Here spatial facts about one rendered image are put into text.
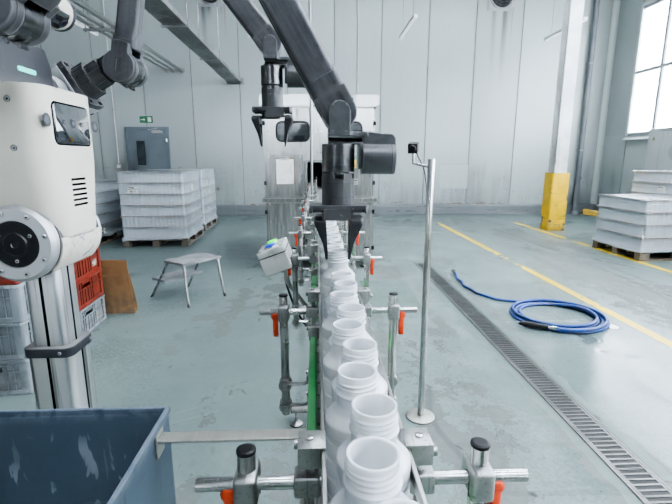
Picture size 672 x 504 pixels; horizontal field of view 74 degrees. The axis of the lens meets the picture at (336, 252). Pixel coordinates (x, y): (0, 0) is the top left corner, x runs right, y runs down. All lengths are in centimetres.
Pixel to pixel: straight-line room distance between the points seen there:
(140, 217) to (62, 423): 673
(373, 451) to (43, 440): 69
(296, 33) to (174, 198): 667
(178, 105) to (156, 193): 442
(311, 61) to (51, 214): 62
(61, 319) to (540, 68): 1190
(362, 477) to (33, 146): 90
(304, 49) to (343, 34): 1058
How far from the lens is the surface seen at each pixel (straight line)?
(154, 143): 1159
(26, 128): 106
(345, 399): 42
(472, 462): 45
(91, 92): 135
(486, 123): 1178
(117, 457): 91
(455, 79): 1163
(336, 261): 79
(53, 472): 97
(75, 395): 124
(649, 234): 730
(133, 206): 757
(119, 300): 440
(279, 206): 553
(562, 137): 957
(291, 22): 79
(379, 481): 31
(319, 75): 77
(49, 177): 106
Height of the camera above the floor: 135
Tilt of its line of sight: 12 degrees down
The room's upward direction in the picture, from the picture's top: straight up
